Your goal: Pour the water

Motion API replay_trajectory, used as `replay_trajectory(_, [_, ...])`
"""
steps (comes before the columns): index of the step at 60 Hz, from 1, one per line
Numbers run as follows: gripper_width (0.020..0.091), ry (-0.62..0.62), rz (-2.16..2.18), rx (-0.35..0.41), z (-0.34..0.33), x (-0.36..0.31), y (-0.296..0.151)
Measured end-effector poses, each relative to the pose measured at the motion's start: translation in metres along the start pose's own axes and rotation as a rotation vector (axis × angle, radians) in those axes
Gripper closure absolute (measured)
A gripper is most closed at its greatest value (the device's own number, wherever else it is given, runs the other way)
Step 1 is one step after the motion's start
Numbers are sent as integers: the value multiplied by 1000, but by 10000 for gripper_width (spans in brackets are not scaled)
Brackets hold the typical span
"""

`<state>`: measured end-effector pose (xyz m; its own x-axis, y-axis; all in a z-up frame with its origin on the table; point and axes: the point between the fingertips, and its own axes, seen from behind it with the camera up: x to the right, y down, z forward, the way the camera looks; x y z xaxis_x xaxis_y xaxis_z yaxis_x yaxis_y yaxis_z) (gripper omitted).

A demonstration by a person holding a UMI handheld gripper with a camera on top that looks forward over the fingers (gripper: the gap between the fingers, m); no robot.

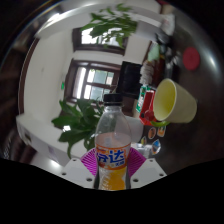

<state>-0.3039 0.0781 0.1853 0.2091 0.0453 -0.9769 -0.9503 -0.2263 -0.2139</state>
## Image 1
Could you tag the pale yellow cup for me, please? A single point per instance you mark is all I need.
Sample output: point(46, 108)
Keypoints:
point(181, 105)

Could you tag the green notebook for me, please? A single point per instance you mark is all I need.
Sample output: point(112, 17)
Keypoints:
point(154, 52)

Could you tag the red plastic box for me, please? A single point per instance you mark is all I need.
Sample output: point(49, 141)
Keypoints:
point(146, 106)

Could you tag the white printed booklet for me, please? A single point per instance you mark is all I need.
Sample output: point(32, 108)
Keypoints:
point(169, 24)

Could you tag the flat round red coaster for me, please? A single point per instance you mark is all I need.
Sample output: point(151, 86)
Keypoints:
point(191, 58)

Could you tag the dark wooden framed window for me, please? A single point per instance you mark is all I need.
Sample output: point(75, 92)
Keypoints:
point(86, 38)

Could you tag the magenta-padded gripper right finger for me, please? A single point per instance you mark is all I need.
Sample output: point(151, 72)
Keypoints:
point(148, 171)

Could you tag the orange soda plastic bottle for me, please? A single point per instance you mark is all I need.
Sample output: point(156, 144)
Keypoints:
point(113, 160)

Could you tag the black chair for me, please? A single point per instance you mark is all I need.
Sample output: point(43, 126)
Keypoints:
point(130, 80)

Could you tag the potted plant in white pot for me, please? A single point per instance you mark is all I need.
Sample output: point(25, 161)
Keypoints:
point(110, 25)
point(78, 121)

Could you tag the green exit sign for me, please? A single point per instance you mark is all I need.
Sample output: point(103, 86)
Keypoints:
point(62, 86)

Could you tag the green plastic box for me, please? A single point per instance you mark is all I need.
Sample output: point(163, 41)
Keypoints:
point(140, 98)

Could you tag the dark wooden double door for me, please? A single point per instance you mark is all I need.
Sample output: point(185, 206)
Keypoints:
point(95, 81)

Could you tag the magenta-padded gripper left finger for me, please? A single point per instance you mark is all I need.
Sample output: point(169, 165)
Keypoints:
point(77, 171)

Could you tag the box of white items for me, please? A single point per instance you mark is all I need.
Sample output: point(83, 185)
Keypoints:
point(146, 71)

